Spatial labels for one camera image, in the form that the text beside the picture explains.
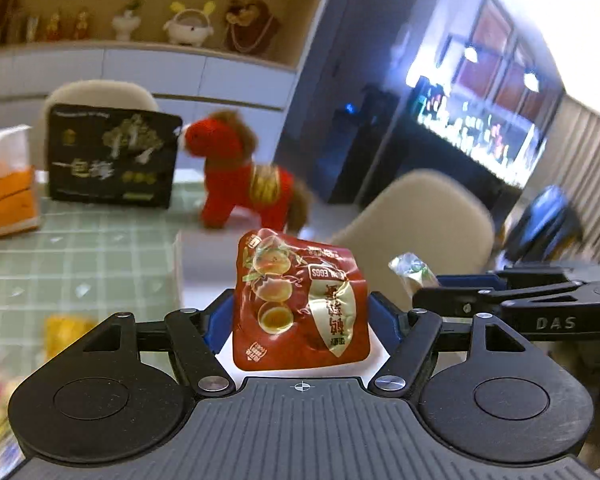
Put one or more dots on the beige chair behind bag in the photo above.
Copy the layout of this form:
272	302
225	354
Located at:
95	92

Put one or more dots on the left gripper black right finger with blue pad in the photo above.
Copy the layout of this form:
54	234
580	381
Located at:
413	340

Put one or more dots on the red plush horse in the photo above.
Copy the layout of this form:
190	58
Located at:
233	179

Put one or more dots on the white rabbit figurine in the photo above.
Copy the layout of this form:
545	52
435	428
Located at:
189	27

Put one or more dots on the red braised egg packet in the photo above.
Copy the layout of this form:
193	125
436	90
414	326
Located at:
297	304

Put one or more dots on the brown plush toy on shelf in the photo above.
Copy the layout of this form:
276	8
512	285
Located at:
250	27

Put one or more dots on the black water dispenser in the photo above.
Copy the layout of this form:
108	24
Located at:
351	144

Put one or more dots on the wooden shelf unit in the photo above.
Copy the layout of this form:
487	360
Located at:
185	80

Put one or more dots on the black snack bag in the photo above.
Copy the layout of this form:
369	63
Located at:
106	155

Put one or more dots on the beige chair right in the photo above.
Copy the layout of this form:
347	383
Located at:
427	214

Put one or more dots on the orange tissue box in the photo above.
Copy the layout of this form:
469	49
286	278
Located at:
19	207

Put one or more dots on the white vase figurine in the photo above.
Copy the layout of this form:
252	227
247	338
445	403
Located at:
127	22

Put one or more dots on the pink cardboard box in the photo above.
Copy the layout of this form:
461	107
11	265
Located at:
205	265

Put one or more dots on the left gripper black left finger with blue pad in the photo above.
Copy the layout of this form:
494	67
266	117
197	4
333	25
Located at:
195	338

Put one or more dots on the green checked tablecloth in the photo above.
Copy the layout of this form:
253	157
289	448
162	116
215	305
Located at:
87	260

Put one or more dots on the lit display cabinet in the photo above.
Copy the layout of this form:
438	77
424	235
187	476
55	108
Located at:
490	92

